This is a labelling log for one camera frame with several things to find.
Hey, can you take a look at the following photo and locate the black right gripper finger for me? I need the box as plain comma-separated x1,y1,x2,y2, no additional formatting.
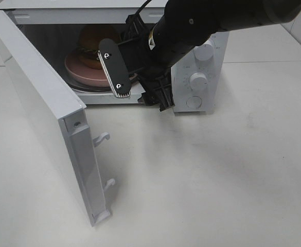
139,89,155,106
147,69,175,111

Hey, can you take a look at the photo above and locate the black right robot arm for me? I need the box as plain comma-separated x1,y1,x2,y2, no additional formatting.
119,1,301,112

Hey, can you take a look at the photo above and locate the glass microwave turntable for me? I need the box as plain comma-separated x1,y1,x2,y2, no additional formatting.
67,72,140,94

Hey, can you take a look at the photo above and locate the white microwave knob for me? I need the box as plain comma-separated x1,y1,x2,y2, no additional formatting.
193,43,214,62
189,72,208,91

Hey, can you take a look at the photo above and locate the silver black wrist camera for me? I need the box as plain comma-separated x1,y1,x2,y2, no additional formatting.
98,39,132,98

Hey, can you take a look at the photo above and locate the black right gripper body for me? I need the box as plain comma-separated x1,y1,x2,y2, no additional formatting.
118,14,171,85

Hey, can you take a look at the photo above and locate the white microwave oven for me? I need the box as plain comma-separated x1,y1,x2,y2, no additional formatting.
0,1,228,112

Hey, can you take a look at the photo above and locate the pink round plate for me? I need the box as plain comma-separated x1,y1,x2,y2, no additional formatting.
64,50,138,85

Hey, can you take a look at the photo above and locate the round white door button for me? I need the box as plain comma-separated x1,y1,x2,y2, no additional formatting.
186,96,202,109

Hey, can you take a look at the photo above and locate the white microwave door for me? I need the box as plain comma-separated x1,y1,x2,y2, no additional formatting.
0,10,115,225

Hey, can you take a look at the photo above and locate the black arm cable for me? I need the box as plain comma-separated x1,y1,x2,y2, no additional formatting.
132,0,153,17

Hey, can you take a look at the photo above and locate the burger with lettuce and cheese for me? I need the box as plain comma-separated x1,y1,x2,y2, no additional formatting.
77,24,120,70

